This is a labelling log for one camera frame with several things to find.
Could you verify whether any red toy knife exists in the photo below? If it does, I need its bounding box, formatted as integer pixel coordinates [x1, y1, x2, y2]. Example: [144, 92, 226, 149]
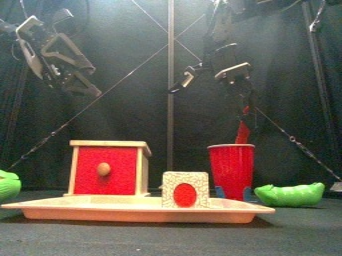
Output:
[234, 105, 254, 146]

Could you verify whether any grey metal frame post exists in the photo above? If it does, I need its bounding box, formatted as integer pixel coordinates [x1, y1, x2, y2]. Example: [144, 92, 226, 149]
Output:
[301, 0, 334, 169]

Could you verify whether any red plastic cup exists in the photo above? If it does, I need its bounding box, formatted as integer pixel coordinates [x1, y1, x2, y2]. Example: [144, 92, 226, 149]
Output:
[206, 143, 257, 202]

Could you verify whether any red drawer with wooden knob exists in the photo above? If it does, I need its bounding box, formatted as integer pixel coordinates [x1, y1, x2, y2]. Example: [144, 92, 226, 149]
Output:
[72, 146, 139, 196]

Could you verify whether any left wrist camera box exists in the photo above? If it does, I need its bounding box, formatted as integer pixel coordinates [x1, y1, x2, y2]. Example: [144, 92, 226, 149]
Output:
[49, 7, 76, 26]

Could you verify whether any vertical metal pole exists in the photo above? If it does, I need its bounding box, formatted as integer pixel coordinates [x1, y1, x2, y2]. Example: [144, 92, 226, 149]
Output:
[166, 0, 176, 172]

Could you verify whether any beige plastic tray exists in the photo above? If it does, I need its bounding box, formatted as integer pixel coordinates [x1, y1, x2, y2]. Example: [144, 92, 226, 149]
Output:
[0, 194, 277, 225]

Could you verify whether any patterned cube with red circle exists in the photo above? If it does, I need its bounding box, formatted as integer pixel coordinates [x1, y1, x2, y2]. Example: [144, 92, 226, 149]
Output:
[160, 170, 211, 210]

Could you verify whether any wooden box frame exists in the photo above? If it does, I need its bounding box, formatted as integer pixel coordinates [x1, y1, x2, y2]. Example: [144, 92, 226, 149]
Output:
[63, 139, 154, 198]

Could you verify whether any blue plastic piece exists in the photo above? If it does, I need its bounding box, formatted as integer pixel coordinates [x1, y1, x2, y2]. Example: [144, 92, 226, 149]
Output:
[214, 185, 259, 203]

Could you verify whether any green toy vegetable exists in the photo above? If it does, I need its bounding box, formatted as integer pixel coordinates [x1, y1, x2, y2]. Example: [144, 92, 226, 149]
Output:
[252, 181, 327, 208]
[0, 169, 23, 203]

